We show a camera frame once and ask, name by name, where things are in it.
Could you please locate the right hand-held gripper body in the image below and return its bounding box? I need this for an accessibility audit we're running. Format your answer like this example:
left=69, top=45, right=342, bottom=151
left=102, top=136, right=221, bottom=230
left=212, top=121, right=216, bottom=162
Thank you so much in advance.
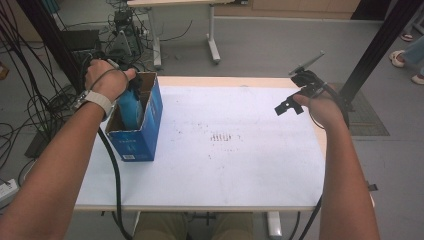
left=287, top=50, right=330, bottom=100

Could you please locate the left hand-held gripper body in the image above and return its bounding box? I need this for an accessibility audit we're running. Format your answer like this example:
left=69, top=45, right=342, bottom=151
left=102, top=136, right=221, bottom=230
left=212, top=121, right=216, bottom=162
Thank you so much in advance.
left=127, top=73, right=144, bottom=94

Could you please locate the blue bottle with white cap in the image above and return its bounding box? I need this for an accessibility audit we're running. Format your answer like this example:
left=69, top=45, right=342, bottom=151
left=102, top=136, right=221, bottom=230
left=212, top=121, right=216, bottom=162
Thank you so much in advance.
left=117, top=89, right=145, bottom=131

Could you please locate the blue cardboard box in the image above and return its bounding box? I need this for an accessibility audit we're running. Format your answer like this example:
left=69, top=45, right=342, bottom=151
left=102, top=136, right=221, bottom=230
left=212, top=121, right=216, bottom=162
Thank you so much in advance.
left=105, top=71, right=164, bottom=163

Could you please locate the person's right hand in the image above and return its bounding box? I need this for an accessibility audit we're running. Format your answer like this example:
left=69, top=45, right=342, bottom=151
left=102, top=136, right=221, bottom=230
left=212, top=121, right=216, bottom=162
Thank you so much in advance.
left=292, top=89, right=348, bottom=130

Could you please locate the person's left hand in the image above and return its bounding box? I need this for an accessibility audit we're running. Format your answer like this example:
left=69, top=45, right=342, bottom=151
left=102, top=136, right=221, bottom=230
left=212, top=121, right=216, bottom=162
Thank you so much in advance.
left=84, top=59, right=137, bottom=103

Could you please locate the wristwatch with beige band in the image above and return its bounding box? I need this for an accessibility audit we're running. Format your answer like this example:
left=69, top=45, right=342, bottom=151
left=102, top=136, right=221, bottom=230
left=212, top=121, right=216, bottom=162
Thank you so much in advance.
left=73, top=89, right=115, bottom=122

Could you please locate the device on tripod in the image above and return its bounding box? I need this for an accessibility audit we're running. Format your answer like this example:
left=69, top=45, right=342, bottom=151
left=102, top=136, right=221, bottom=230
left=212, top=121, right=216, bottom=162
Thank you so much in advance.
left=108, top=9, right=144, bottom=64

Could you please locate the light wooden table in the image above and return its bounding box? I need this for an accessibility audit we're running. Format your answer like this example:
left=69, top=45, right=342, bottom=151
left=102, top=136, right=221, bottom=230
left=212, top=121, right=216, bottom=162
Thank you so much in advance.
left=73, top=75, right=328, bottom=213

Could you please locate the black computer case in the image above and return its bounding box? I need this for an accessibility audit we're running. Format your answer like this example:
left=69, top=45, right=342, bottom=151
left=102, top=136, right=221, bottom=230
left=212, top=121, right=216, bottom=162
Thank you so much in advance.
left=60, top=29, right=102, bottom=61

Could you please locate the dark floor mat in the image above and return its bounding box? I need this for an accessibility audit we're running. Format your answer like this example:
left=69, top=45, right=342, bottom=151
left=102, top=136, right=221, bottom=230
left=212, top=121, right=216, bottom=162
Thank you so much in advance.
left=348, top=89, right=391, bottom=137

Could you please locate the white paper sheet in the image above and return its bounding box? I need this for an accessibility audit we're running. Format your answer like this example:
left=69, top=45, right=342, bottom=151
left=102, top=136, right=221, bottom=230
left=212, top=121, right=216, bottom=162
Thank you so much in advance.
left=75, top=85, right=326, bottom=208

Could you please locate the white desk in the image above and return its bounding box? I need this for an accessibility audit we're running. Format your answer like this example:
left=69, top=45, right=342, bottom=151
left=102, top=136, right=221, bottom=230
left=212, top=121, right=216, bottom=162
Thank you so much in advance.
left=126, top=0, right=252, bottom=69

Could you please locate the white table leg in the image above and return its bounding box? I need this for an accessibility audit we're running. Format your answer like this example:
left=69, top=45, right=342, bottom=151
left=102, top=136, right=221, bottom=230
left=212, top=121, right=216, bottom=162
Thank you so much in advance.
left=265, top=211, right=283, bottom=238

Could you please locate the white power strip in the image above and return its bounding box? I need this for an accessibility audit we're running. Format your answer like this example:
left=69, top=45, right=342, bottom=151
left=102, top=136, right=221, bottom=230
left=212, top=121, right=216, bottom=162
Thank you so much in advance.
left=0, top=178, right=20, bottom=209

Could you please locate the thin grey cable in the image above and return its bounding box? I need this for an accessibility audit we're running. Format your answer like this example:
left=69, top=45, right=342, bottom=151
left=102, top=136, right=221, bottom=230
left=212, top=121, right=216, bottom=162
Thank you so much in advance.
left=87, top=59, right=130, bottom=93

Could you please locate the black frame post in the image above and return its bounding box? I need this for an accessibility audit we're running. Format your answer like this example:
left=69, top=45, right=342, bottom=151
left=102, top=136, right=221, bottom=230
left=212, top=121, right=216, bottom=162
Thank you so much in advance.
left=338, top=0, right=424, bottom=104
left=16, top=0, right=84, bottom=94

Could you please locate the thick black left gripper cable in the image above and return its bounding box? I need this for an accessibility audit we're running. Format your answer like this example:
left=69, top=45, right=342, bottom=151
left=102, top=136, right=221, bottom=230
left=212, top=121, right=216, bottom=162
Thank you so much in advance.
left=97, top=128, right=134, bottom=240

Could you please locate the bundle of black cables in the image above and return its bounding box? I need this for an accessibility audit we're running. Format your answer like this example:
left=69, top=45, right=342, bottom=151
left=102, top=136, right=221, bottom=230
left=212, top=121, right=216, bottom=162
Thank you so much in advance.
left=0, top=0, right=81, bottom=171

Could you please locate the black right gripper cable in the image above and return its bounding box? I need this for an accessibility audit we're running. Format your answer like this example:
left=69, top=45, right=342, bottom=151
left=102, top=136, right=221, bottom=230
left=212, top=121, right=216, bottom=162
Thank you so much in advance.
left=296, top=194, right=324, bottom=240

